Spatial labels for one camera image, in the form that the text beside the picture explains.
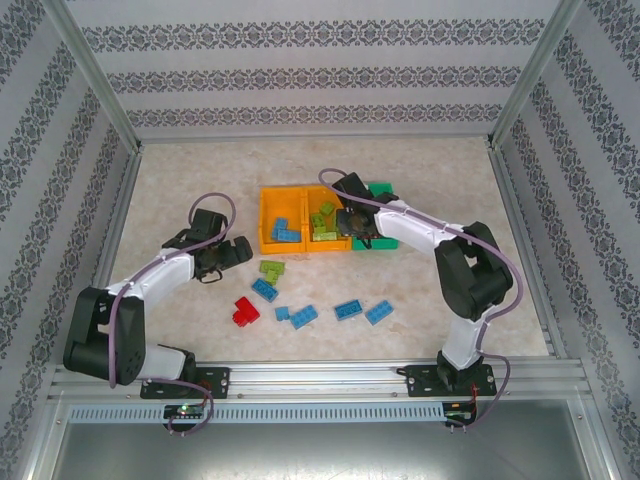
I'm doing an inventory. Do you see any slotted grey cable duct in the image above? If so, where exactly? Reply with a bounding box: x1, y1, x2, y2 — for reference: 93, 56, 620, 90
67, 402, 446, 424

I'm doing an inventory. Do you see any yellow plastic bin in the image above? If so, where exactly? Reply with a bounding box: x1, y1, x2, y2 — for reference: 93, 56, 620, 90
258, 186, 308, 254
301, 185, 353, 253

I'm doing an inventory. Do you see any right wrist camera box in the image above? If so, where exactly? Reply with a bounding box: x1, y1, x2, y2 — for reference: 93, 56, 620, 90
332, 172, 374, 207

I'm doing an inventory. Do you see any green stacked lego piece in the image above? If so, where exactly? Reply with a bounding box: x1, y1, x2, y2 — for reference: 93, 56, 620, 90
258, 260, 287, 286

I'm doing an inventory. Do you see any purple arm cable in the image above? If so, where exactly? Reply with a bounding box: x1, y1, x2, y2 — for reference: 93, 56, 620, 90
318, 168, 524, 432
107, 193, 238, 439

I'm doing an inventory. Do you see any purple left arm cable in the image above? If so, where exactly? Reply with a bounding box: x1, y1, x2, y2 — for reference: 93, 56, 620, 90
107, 193, 238, 439

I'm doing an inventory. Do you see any green plastic bin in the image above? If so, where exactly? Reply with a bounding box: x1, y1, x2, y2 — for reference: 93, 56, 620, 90
351, 181, 401, 253

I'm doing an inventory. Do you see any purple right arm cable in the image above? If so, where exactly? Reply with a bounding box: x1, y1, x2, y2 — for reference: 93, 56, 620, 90
318, 168, 524, 432

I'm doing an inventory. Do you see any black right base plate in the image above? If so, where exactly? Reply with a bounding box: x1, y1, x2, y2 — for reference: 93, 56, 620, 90
403, 362, 499, 400

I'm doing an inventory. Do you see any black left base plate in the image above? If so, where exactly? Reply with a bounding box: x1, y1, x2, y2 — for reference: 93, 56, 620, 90
139, 366, 232, 401

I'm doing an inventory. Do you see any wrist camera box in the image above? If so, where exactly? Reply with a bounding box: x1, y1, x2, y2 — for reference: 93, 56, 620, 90
332, 172, 374, 207
191, 208, 227, 237

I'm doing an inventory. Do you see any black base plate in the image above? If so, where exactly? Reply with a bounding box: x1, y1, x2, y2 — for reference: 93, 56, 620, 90
403, 362, 499, 400
139, 366, 232, 401

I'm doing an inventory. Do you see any aluminium frame post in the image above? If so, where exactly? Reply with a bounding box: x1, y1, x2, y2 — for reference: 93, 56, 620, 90
487, 0, 586, 151
39, 0, 146, 154

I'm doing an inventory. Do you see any aluminium side profile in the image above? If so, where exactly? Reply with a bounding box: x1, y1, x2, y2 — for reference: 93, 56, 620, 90
92, 149, 146, 289
487, 144, 569, 361

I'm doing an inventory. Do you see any aluminium mounting rail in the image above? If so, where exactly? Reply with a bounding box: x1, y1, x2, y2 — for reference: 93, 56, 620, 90
49, 362, 587, 401

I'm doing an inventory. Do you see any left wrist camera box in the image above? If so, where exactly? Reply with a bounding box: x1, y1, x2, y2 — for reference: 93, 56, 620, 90
191, 208, 227, 237

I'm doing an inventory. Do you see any aluminium back profile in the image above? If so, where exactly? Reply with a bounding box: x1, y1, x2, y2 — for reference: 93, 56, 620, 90
137, 130, 496, 146

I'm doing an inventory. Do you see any large red lego piece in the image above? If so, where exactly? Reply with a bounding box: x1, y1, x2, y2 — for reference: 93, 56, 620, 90
230, 296, 262, 328

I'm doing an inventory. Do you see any grey metal sheet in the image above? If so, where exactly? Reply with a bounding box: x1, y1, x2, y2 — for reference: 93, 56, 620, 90
29, 399, 621, 480

